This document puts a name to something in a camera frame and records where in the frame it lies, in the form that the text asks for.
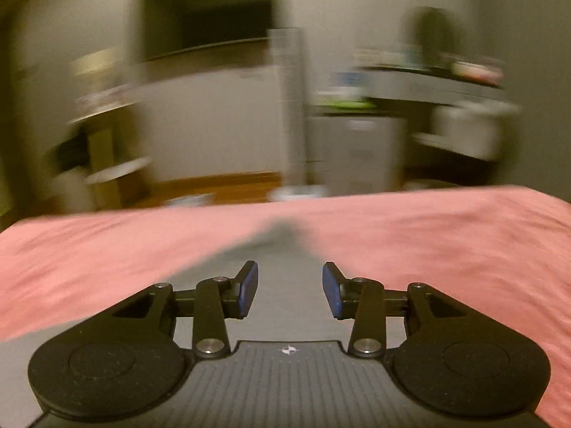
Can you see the white tower fan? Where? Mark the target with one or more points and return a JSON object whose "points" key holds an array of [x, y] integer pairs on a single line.
{"points": [[287, 107]]}

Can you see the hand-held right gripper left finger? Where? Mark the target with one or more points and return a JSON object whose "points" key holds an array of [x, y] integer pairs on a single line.
{"points": [[250, 290]]}

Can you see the wooden shelf unit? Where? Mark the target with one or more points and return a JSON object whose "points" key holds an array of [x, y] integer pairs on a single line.
{"points": [[100, 142]]}

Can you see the grey pants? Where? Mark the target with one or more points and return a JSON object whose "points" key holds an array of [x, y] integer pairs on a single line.
{"points": [[285, 276]]}

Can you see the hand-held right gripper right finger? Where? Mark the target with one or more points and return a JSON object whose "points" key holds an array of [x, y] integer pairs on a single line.
{"points": [[332, 292]]}

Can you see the pink blanket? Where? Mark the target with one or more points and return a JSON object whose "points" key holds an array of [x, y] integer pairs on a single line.
{"points": [[446, 240]]}

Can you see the grey drawer cabinet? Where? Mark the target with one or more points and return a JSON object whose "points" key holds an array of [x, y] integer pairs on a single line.
{"points": [[357, 151]]}

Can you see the cluttered desk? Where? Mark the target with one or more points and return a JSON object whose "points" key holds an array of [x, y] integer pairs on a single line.
{"points": [[446, 93]]}

